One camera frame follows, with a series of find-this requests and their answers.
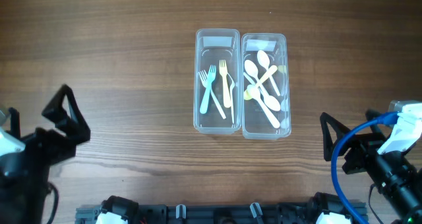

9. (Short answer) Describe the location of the yellow plastic fork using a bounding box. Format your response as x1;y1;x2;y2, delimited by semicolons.
219;59;231;108

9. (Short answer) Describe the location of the clear plastic container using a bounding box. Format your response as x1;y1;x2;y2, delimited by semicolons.
241;33;291;140
193;28;243;134

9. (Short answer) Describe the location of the small white plastic spoon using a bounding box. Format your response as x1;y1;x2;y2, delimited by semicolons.
257;50;281;96

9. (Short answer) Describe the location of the light blue plastic fork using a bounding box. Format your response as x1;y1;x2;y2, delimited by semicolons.
199;65;216;114

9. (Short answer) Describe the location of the right blue cable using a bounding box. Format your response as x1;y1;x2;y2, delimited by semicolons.
330;111;400;224

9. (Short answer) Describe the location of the yellow plastic spoon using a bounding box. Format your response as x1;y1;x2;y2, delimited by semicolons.
243;65;278;100

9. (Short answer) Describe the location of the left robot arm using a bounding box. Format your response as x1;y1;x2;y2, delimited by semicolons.
1;84;90;223

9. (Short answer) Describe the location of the white spoon with round bowl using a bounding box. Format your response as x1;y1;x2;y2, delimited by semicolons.
243;72;281;111

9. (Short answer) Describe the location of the large white plastic spoon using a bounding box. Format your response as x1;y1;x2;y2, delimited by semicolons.
247;84;280;128

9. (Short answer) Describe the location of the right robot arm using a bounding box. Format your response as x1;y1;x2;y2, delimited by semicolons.
320;104;421;223

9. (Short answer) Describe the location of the thin white plastic fork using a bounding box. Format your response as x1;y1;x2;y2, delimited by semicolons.
228;74;235;125

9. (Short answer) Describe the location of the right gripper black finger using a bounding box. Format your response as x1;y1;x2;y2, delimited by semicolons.
365;109;382;134
320;112;351;161

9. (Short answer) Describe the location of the white spoon with long handle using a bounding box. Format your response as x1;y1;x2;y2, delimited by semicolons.
244;60;264;90

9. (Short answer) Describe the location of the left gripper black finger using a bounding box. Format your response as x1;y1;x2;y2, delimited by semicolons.
42;84;91;144
7;107;20;139

